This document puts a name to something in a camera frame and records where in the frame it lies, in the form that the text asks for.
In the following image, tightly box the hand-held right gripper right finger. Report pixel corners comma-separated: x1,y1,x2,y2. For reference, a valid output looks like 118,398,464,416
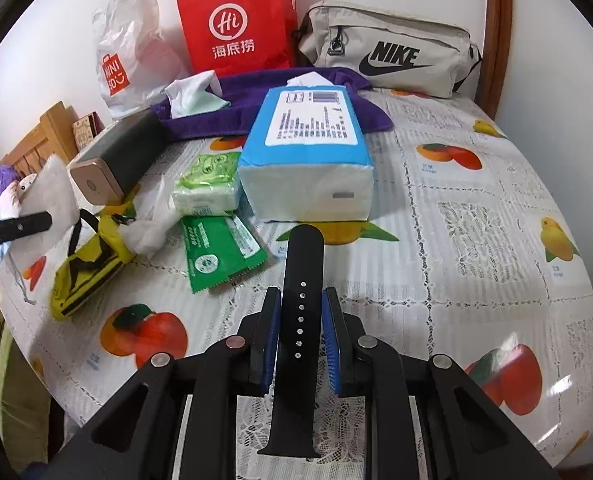
325,287,557,480

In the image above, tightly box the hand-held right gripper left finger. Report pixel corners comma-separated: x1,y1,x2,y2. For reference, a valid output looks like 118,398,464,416
51,287,283,480

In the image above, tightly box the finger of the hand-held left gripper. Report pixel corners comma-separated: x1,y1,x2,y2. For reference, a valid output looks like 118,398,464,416
0,211,53,252

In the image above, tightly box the black watch strap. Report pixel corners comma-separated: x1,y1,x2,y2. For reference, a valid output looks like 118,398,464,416
258,225,325,459

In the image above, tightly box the yellow mesh pouch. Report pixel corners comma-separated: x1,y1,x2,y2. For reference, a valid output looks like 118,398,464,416
50,214,138,321

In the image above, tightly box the green foil packet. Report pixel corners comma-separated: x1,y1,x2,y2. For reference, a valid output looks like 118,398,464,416
181,213,268,295

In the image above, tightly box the small green tissue pack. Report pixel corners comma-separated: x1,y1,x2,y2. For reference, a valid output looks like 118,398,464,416
171,152,242,219

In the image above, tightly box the white tissue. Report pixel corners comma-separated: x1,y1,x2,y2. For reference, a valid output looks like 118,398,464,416
165,71,232,120

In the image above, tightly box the purple plush toy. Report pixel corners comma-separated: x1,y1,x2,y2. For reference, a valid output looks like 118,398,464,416
0,165,18,197

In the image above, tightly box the wooden headboard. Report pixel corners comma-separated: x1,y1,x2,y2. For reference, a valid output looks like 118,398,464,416
0,101,80,181

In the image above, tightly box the dark green tin box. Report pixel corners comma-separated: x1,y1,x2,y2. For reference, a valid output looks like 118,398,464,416
68,109,168,206

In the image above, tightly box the fruit printed tablecloth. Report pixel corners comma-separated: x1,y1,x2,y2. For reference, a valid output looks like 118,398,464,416
0,87,593,480

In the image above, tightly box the blue tissue pack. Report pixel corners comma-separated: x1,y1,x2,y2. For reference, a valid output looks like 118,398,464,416
239,74,375,222

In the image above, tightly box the white plastic shopping bag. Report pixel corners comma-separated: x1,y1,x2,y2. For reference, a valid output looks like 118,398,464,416
92,0,198,122

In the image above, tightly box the purple towel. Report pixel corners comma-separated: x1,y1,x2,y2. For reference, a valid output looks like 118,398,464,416
150,66,395,142

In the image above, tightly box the red paper bag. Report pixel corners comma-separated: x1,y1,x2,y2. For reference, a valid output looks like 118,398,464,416
175,0,300,79

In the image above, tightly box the grey waist bag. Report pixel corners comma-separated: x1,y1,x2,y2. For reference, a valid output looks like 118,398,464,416
295,1,483,100

